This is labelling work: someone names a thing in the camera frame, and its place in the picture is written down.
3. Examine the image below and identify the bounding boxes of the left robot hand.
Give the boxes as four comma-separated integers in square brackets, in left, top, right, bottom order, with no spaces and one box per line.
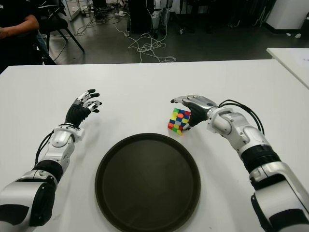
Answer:
[64,88,103,129]

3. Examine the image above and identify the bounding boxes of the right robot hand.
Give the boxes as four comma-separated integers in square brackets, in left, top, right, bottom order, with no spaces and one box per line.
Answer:
[170,95,218,132]

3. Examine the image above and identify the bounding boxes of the multicolour Rubik's cube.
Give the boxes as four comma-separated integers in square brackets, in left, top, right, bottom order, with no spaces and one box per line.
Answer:
[167,108,193,137]

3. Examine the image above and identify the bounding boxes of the dark brown round plate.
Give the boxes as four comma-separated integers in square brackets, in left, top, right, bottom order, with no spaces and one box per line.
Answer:
[95,132,202,232]

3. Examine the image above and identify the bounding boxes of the black folding chair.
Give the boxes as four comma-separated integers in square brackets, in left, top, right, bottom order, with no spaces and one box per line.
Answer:
[38,0,85,65]

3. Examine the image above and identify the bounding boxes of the seated person in black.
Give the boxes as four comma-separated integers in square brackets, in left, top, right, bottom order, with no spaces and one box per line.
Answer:
[0,0,56,73]

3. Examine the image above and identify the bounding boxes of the silver humanoid robot legs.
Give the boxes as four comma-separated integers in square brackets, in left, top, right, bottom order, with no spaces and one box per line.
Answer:
[151,0,171,32]

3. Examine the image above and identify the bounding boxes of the white side table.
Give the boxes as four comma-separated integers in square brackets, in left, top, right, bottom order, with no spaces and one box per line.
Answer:
[266,47,309,89]

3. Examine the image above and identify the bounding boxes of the white glass display cabinet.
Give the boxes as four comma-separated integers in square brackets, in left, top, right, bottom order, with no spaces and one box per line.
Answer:
[61,0,82,21]

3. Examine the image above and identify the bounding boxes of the white cabinet with black base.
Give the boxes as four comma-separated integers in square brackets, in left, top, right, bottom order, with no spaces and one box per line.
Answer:
[265,0,309,34]

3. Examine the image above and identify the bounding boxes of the left arm black cable bundle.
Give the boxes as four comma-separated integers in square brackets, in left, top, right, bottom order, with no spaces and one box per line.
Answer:
[35,130,55,167]

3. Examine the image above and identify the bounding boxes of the arm black cable bundle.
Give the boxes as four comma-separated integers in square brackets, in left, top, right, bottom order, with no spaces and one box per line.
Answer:
[35,130,55,167]
[218,99,265,136]

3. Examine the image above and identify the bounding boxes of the right arm black cable bundle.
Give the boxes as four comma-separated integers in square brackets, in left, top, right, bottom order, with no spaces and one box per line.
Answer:
[218,99,265,136]

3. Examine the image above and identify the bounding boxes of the tangled white floor cable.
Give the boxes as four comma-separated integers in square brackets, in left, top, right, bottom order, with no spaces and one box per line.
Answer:
[114,19,177,64]

